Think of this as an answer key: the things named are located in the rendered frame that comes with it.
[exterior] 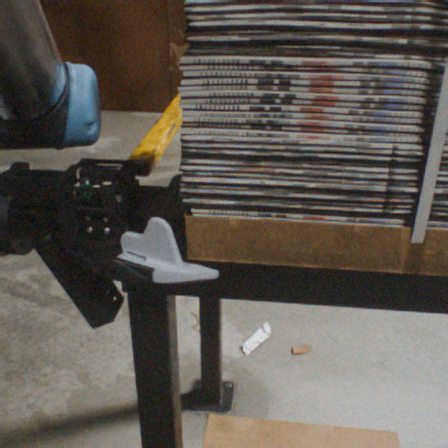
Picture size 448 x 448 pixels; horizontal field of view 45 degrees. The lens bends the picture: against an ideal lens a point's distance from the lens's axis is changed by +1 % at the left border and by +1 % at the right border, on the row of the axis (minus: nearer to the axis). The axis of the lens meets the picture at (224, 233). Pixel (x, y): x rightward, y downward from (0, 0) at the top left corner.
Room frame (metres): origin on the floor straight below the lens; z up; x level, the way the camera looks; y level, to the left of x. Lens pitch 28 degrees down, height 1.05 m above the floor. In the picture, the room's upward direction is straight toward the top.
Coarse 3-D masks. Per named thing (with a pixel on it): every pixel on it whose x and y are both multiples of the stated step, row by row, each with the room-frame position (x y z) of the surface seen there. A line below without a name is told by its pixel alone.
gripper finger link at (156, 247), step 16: (160, 224) 0.40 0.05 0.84; (128, 240) 0.42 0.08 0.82; (144, 240) 0.41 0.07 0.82; (160, 240) 0.40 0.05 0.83; (128, 256) 0.41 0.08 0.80; (144, 256) 0.41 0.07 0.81; (160, 256) 0.40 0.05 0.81; (176, 256) 0.39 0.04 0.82; (160, 272) 0.39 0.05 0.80; (176, 272) 0.39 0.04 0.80; (192, 272) 0.39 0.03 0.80; (208, 272) 0.39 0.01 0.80
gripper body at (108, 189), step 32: (96, 160) 0.49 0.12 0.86; (0, 192) 0.45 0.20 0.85; (32, 192) 0.45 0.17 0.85; (64, 192) 0.43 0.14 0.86; (96, 192) 0.42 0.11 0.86; (128, 192) 0.46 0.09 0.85; (0, 224) 0.43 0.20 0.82; (32, 224) 0.46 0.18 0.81; (64, 224) 0.43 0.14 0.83; (96, 224) 0.43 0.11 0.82; (128, 224) 0.47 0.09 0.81
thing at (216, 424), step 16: (208, 416) 0.98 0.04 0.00; (224, 416) 0.98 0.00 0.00; (208, 432) 0.93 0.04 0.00; (224, 432) 0.93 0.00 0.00; (240, 432) 0.93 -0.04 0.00; (256, 432) 0.93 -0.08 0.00; (272, 432) 0.93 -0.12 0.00; (288, 432) 0.93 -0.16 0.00; (304, 432) 0.93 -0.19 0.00; (320, 432) 0.93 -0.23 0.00; (336, 432) 0.94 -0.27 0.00; (352, 432) 0.94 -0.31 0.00; (368, 432) 0.94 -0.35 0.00; (384, 432) 0.94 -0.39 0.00
